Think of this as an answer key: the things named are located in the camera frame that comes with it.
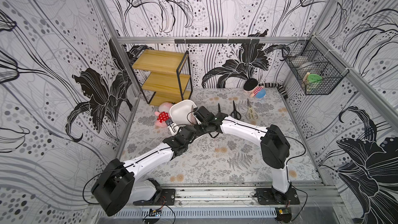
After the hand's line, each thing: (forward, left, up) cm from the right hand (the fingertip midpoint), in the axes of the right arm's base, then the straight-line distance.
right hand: (198, 127), depth 89 cm
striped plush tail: (+40, -63, -8) cm, 75 cm away
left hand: (-3, +8, 0) cm, 9 cm away
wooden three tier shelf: (+33, +24, +11) cm, 42 cm away
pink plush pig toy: (+10, +23, -1) cm, 25 cm away
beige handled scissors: (+15, -35, -9) cm, 39 cm away
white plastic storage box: (+8, +11, +5) cm, 14 cm away
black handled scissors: (+15, -25, -8) cm, 30 cm away
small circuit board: (-40, +19, -10) cm, 45 cm away
